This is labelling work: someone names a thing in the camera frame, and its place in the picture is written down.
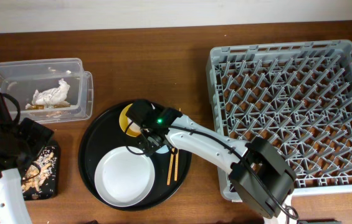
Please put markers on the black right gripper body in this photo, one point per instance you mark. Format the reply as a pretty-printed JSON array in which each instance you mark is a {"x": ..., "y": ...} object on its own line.
[{"x": 144, "y": 139}]

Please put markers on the yellow bowl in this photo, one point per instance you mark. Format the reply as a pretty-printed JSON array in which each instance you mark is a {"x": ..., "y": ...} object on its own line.
[{"x": 123, "y": 122}]

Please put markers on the white round plate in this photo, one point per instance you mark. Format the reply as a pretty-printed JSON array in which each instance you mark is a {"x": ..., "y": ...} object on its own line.
[{"x": 123, "y": 179}]

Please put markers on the white tissue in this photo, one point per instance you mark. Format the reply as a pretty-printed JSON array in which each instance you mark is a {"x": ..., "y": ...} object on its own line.
[{"x": 53, "y": 96}]

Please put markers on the gold foil wrapper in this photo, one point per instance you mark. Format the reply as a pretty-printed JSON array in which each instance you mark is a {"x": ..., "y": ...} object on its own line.
[{"x": 44, "y": 107}]

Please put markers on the food scraps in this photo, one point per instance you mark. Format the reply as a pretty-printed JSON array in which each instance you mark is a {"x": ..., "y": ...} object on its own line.
[{"x": 40, "y": 172}]

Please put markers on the light blue cup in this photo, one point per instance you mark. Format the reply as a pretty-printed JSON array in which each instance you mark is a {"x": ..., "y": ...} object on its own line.
[{"x": 163, "y": 150}]

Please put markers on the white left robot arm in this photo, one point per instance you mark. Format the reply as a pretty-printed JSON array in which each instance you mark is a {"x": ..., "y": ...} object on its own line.
[{"x": 21, "y": 142}]

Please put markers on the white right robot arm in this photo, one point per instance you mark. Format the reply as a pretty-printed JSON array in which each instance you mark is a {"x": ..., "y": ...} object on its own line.
[{"x": 257, "y": 172}]

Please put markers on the clear plastic waste bin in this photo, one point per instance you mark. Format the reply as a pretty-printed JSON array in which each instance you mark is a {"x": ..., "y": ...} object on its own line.
[{"x": 21, "y": 79}]

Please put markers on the black rectangular waste bin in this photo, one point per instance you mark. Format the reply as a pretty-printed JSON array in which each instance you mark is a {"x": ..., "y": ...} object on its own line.
[{"x": 50, "y": 190}]

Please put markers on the grey plastic dishwasher rack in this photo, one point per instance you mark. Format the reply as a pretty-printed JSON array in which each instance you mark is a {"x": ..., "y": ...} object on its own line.
[{"x": 298, "y": 96}]

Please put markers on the round black tray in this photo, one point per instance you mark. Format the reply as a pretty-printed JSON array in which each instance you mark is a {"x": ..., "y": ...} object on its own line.
[{"x": 103, "y": 135}]

